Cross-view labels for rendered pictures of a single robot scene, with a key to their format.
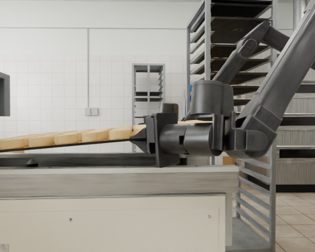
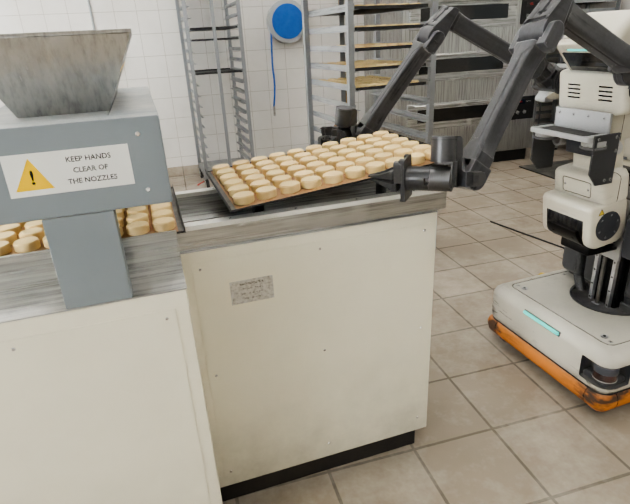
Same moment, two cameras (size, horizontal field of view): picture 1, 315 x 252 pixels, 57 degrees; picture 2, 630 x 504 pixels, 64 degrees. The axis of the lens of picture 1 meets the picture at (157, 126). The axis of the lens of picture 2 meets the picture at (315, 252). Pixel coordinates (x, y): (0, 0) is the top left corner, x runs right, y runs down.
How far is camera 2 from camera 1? 76 cm
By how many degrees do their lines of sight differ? 26
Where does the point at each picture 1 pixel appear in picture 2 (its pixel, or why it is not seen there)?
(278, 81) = (493, 128)
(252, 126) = (476, 167)
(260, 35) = (448, 24)
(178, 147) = (422, 187)
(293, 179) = not seen: hidden behind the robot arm
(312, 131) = (462, 79)
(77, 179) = (321, 215)
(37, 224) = (294, 256)
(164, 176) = (390, 202)
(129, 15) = not seen: outside the picture
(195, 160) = not seen: hidden behind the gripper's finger
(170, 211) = (395, 230)
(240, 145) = (469, 183)
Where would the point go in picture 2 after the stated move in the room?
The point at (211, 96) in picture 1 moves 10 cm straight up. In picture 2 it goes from (450, 148) to (452, 102)
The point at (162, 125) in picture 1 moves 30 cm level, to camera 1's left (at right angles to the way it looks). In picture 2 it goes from (405, 168) to (280, 183)
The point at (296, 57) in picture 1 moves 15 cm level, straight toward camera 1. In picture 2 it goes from (505, 106) to (517, 116)
